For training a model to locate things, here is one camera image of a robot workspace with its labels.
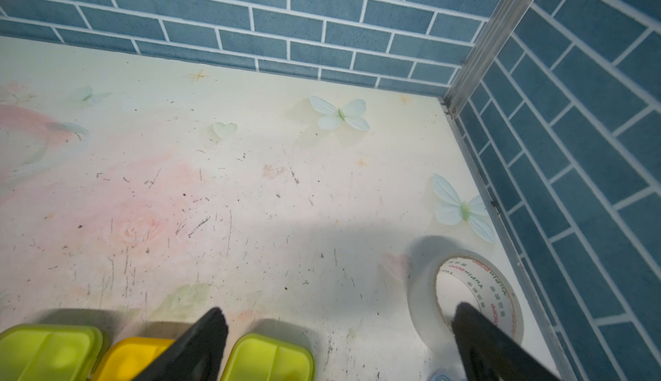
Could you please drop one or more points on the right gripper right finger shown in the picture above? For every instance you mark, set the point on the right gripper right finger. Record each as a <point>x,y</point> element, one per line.
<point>489,354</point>

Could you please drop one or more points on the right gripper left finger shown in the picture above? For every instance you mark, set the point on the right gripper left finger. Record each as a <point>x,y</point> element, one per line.
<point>196,355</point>

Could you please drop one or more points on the orange pillbox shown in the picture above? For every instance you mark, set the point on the orange pillbox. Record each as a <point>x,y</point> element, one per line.
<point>127,358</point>

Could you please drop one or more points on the blue tape dispenser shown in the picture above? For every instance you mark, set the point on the blue tape dispenser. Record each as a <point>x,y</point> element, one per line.
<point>440,375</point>

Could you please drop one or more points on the clear tape roll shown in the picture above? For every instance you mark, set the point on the clear tape roll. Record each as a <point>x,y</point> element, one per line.
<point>450,277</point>

